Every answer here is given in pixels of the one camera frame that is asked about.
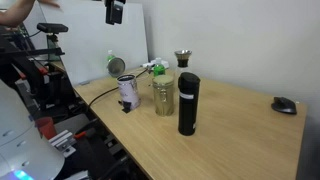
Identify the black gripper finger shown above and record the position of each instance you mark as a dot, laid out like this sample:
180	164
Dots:
110	11
118	13

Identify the white power strip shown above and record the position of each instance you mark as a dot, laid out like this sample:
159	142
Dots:
148	64

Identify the aluminium extrusion bracket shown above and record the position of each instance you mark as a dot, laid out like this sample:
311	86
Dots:
63	142

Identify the black thermos flask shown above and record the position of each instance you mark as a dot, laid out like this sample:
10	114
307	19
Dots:
188	106

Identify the metal funnel bottle lid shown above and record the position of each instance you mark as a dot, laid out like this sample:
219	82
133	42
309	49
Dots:
183	56

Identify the clear glass bottle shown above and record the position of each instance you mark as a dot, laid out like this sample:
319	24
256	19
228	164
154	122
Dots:
181	71

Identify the green tea bottle white cap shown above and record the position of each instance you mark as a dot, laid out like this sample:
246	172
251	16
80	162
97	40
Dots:
110	57
159	70

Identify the black camera bar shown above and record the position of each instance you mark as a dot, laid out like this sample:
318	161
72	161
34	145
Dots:
52	27

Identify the person's hand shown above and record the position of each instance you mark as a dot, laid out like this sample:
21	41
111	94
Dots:
48	2

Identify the white partition panel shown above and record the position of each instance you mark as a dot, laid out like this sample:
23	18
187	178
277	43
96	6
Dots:
96	40

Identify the black computer mouse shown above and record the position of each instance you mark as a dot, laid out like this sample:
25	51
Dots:
284	105

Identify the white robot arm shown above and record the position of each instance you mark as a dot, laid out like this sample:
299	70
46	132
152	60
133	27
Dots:
20	150

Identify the person's forearm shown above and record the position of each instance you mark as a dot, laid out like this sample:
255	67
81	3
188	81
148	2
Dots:
15	13

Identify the black camera stand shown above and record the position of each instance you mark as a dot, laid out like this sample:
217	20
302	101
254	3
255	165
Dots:
52	40

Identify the black equipment rack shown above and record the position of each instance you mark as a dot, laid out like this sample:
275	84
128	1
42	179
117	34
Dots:
30	76

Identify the golden clamp jar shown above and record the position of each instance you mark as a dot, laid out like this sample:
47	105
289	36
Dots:
163	96

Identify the red plastic cup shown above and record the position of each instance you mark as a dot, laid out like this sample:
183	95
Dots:
46	127

